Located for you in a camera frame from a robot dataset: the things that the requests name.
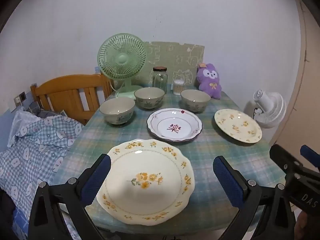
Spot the large yellow floral plate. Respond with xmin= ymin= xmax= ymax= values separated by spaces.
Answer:
xmin=96 ymin=139 xmax=195 ymax=225

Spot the purple plush toy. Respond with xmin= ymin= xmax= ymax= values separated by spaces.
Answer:
xmin=196 ymin=63 xmax=222 ymax=99

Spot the glass jar dark lid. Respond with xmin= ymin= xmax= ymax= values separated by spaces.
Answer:
xmin=152 ymin=66 xmax=168 ymax=93

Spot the wall socket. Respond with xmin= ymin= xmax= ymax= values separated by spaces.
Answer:
xmin=14 ymin=91 xmax=27 ymax=108

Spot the cotton swab container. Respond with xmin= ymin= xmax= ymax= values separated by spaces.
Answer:
xmin=173 ymin=79 xmax=185 ymax=96

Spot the blue checked printed blanket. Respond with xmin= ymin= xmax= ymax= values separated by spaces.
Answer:
xmin=0 ymin=106 xmax=85 ymax=240

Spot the wooden bed headboard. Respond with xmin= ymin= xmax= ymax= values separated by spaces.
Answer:
xmin=30 ymin=74 xmax=114 ymax=125

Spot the white clip fan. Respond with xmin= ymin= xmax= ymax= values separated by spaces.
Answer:
xmin=244 ymin=89 xmax=287 ymax=129

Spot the white plate purple print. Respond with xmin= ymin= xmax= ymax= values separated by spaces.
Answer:
xmin=146 ymin=108 xmax=203 ymax=143

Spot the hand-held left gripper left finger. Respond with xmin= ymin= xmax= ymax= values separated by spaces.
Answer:
xmin=28 ymin=153 xmax=112 ymax=240

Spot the green floral ceramic bowl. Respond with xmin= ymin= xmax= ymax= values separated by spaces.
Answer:
xmin=134 ymin=87 xmax=165 ymax=110
xmin=180 ymin=89 xmax=211 ymax=113
xmin=99 ymin=97 xmax=136 ymax=125

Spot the small yellow floral plate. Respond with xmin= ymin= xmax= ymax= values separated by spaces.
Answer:
xmin=214 ymin=109 xmax=262 ymax=144

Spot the green printed wall mat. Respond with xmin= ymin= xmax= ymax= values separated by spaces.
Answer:
xmin=135 ymin=41 xmax=205 ymax=90

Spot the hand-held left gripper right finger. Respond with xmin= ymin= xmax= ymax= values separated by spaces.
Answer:
xmin=212 ymin=156 xmax=297 ymax=240

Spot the green desk fan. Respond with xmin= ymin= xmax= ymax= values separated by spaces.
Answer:
xmin=97 ymin=33 xmax=147 ymax=98

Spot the beige door frame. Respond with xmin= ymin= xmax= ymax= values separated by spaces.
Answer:
xmin=269 ymin=0 xmax=320 ymax=153

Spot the grey checked cloth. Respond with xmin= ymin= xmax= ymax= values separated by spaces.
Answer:
xmin=27 ymin=101 xmax=68 ymax=118

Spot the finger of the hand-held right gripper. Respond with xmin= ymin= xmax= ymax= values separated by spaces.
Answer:
xmin=269 ymin=144 xmax=304 ymax=173
xmin=300 ymin=145 xmax=320 ymax=170

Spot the green checked tablecloth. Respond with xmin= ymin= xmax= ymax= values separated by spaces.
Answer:
xmin=54 ymin=90 xmax=287 ymax=234

